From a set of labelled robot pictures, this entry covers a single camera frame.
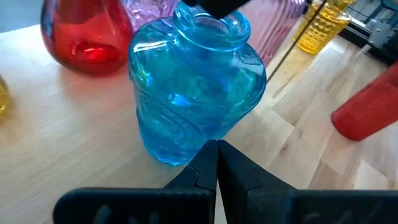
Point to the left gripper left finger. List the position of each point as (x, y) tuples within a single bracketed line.
[(140, 208)]

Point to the yellow ribbed glass vase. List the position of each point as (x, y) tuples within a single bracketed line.
[(4, 99)]

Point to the red bulb glass vase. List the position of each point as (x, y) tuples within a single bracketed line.
[(87, 31)]

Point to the light wooden shelf board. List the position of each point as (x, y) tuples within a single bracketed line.
[(62, 140)]

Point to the pink ribbed glass vase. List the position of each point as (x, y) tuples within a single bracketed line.
[(276, 25)]

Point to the black table edge frame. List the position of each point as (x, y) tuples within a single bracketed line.
[(390, 49)]

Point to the pink bulb swirl glass vase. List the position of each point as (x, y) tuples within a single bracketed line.
[(146, 14)]

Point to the teal embossed glass vase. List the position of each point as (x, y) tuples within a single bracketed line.
[(192, 102)]

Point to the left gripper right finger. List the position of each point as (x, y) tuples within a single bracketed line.
[(280, 208)]

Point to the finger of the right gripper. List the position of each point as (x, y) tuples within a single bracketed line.
[(217, 7)]

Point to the small yellow diamond-cut vase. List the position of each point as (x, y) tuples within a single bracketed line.
[(323, 31)]

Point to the red cylinder glass vase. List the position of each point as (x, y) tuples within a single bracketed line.
[(367, 109)]

